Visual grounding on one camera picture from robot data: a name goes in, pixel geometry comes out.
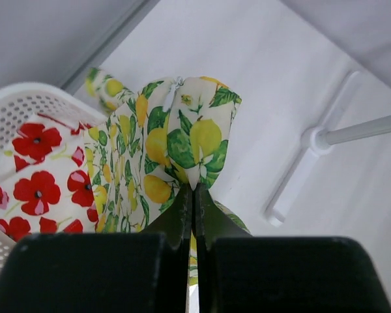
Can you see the white metal clothes rack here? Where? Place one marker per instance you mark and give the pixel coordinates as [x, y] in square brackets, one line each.
[319, 141]

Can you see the lemon print skirt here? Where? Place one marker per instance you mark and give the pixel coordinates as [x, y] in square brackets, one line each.
[172, 132]

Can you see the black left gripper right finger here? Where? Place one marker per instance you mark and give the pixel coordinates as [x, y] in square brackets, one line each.
[238, 272]

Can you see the white perforated plastic basket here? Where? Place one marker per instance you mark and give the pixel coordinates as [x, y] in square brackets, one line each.
[20, 101]

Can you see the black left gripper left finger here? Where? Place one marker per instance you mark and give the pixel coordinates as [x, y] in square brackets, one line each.
[103, 272]

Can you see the red poppy print cloth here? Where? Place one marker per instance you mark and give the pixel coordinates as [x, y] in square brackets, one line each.
[44, 181]

